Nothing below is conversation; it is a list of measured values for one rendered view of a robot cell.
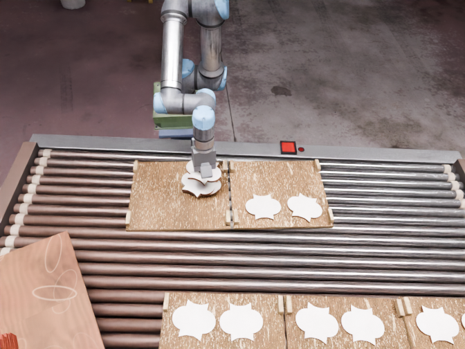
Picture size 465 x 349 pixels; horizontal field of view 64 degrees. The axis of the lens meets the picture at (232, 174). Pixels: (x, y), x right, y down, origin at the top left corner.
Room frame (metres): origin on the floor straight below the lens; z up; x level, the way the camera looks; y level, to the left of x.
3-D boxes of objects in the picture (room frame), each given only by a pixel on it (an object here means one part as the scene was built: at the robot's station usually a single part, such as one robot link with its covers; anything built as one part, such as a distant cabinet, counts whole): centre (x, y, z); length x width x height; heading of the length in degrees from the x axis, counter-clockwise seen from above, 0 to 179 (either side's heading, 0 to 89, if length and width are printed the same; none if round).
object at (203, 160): (0.92, 0.11, 1.16); 0.12 x 0.09 x 0.16; 17
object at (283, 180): (0.97, -0.20, 0.93); 0.41 x 0.35 x 0.02; 98
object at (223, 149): (1.23, -0.08, 0.89); 2.08 x 0.09 x 0.06; 94
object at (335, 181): (1.06, -0.09, 0.90); 1.95 x 0.05 x 0.05; 94
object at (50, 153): (1.16, -0.09, 0.90); 1.95 x 0.05 x 0.05; 94
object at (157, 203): (0.91, 0.21, 0.93); 0.41 x 0.35 x 0.02; 97
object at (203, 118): (0.95, 0.12, 1.32); 0.09 x 0.08 x 0.11; 4
